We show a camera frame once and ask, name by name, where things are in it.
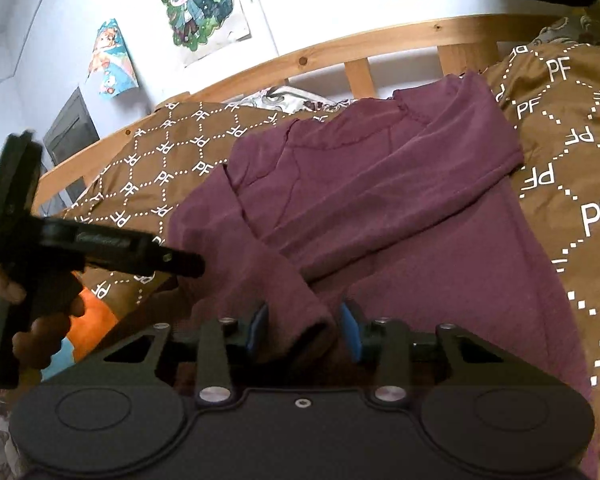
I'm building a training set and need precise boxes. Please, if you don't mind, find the patterned white bedsheet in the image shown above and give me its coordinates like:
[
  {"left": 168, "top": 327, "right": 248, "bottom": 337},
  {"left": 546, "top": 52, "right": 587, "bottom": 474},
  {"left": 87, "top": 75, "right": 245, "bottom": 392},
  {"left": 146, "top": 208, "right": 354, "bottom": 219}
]
[{"left": 226, "top": 84, "right": 354, "bottom": 114}]

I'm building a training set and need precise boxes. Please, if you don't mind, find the wooden bed frame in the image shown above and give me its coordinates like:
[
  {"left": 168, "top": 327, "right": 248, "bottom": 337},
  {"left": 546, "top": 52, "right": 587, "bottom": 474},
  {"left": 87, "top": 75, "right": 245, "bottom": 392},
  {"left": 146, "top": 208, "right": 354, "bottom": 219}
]
[{"left": 32, "top": 14, "right": 558, "bottom": 212}]

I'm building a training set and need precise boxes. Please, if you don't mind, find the maroon long-sleeve shirt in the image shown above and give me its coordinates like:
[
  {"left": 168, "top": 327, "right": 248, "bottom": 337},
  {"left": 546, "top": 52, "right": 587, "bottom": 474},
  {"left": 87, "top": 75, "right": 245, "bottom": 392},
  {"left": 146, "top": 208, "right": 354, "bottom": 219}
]
[{"left": 166, "top": 71, "right": 598, "bottom": 478}]

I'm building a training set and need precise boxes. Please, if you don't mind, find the small blue anime poster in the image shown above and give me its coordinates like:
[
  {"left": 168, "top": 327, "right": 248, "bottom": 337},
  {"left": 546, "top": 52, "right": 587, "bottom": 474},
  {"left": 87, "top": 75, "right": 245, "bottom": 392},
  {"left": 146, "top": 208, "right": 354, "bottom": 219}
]
[{"left": 86, "top": 18, "right": 138, "bottom": 99}]

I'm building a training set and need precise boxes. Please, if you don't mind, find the person's left hand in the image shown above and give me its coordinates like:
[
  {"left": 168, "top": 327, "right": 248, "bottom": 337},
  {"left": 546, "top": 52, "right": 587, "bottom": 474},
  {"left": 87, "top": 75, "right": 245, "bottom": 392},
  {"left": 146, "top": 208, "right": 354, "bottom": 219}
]
[{"left": 0, "top": 267, "right": 85, "bottom": 370}]

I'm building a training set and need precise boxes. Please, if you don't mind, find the brown PF patterned quilt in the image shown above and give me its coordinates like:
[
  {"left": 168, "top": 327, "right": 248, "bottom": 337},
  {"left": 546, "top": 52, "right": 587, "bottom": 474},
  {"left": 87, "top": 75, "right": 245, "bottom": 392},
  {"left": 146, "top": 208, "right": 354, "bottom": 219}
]
[{"left": 65, "top": 20, "right": 600, "bottom": 479}]

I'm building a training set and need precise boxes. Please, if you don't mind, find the blonde anime character poster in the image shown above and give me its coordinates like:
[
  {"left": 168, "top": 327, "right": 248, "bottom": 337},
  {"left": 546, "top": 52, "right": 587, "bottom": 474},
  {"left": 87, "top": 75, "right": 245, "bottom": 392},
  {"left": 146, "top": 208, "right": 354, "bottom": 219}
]
[{"left": 161, "top": 0, "right": 251, "bottom": 67}]

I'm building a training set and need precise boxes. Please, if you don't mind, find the dark wall panel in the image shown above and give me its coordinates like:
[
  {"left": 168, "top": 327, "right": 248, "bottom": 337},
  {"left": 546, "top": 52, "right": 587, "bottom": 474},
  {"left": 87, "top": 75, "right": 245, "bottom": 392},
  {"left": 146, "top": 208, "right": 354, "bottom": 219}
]
[{"left": 42, "top": 86, "right": 102, "bottom": 206}]

